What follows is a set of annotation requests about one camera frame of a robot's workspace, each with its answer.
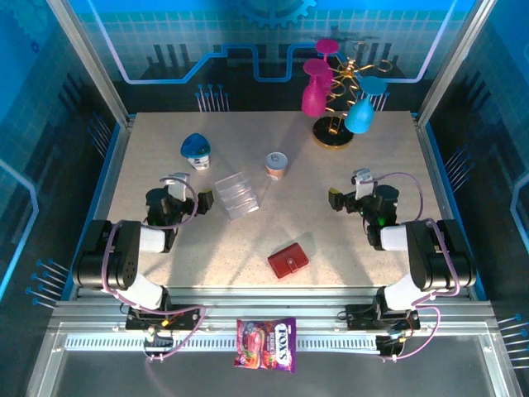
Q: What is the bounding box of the aluminium front frame rail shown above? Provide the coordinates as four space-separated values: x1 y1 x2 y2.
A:
48 285 499 334

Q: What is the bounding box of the pink glitter wine glass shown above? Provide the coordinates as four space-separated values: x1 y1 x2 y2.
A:
300 58 334 117
316 38 341 90

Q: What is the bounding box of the white slotted cable duct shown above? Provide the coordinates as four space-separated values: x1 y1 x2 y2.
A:
64 332 384 353

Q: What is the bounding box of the gold wire glass rack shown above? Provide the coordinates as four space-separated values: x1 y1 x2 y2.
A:
312 39 393 150

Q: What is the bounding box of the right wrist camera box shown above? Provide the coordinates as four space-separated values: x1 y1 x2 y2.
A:
350 168 376 199

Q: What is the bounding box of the blue glitter wine glass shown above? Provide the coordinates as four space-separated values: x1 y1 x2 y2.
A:
344 76 388 135

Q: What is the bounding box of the white bottle with blue cap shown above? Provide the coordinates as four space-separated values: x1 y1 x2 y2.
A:
179 132 212 171

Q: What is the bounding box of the clear acrylic tiered card stand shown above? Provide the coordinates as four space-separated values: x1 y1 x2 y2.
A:
213 171 260 220

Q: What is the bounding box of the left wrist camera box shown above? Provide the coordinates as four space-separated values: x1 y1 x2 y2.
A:
167 172 192 203

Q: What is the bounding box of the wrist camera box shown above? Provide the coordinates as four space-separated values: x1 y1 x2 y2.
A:
350 168 376 199
167 172 192 203

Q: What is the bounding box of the red leather card holder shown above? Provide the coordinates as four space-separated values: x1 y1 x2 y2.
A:
267 242 311 280

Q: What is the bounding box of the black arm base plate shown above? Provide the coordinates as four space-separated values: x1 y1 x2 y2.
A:
125 304 203 332
345 304 422 332

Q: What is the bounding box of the purple Fox's candy bag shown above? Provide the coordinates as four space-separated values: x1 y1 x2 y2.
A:
233 317 298 374

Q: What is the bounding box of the aluminium side rail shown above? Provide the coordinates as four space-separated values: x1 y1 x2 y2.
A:
74 115 137 299
412 113 473 299

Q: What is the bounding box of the black cable junction box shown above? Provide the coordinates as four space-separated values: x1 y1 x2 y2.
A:
142 333 174 353
375 334 405 359

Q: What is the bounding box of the aluminium frame post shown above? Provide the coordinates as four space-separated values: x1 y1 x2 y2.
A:
415 0 499 127
45 0 136 127

